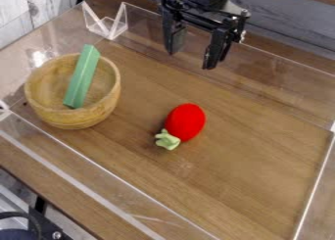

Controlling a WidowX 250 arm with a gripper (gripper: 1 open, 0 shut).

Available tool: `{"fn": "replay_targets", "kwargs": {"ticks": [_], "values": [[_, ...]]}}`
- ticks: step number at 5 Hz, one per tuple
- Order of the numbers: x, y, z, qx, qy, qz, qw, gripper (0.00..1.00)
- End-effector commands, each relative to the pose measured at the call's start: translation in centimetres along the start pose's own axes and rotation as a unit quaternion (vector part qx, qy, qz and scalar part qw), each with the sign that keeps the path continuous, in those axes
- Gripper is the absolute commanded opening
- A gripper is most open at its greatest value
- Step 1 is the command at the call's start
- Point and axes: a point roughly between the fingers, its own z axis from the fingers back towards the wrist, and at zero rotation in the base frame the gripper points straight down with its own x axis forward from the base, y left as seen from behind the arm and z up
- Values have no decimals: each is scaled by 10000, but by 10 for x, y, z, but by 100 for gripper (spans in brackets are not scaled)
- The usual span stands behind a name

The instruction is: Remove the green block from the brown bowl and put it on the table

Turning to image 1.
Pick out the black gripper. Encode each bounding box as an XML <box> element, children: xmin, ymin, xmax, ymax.
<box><xmin>161</xmin><ymin>0</ymin><xmax>250</xmax><ymax>70</ymax></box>

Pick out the clear acrylic tray wall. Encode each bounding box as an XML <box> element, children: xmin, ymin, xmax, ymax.
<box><xmin>0</xmin><ymin>4</ymin><xmax>335</xmax><ymax>240</ymax></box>

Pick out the black metal stand bracket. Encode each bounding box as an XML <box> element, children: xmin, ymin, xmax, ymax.
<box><xmin>29</xmin><ymin>197</ymin><xmax>73</xmax><ymax>240</ymax></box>

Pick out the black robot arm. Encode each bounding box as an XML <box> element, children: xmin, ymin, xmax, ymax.
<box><xmin>160</xmin><ymin>0</ymin><xmax>250</xmax><ymax>70</ymax></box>

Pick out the black cable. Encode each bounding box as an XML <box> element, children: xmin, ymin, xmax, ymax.
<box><xmin>0</xmin><ymin>211</ymin><xmax>44</xmax><ymax>240</ymax></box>

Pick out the clear acrylic corner bracket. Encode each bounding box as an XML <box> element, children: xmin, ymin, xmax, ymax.
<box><xmin>81</xmin><ymin>2</ymin><xmax>128</xmax><ymax>40</ymax></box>

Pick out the brown wooden bowl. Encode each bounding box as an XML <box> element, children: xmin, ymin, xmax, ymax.
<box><xmin>24</xmin><ymin>53</ymin><xmax>121</xmax><ymax>129</ymax></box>

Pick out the red plush strawberry toy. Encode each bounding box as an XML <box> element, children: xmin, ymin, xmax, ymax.
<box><xmin>154</xmin><ymin>103</ymin><xmax>206</xmax><ymax>150</ymax></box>

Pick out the green rectangular block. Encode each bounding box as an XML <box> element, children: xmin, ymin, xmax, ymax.
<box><xmin>62</xmin><ymin>44</ymin><xmax>100</xmax><ymax>109</ymax></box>

